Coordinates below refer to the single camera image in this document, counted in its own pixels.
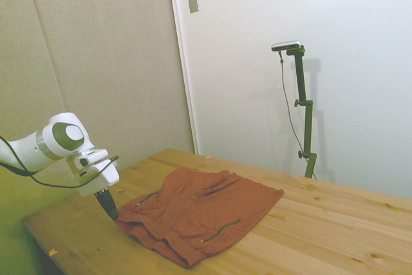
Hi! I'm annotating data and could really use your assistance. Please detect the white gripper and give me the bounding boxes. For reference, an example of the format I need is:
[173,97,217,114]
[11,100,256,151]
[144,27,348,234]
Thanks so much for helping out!
[77,162,120,220]

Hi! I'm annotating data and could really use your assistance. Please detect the rust orange shorts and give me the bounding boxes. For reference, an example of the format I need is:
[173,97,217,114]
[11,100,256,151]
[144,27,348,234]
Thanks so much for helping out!
[114,167,285,269]

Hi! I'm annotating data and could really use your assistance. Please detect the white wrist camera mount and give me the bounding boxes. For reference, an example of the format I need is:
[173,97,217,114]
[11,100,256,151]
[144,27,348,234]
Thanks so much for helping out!
[66,148,110,176]

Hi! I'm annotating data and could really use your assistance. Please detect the white door frame trim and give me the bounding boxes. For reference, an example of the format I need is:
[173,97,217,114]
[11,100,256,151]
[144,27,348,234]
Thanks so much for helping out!
[166,0,201,155]

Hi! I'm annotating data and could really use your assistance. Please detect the dark jointed camera stand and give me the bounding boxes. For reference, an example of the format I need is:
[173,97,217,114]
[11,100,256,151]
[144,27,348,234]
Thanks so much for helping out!
[285,45,318,179]

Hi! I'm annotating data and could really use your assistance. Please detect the silver exterior camera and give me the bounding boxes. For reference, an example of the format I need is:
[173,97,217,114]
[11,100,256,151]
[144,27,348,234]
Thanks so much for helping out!
[270,39,303,52]

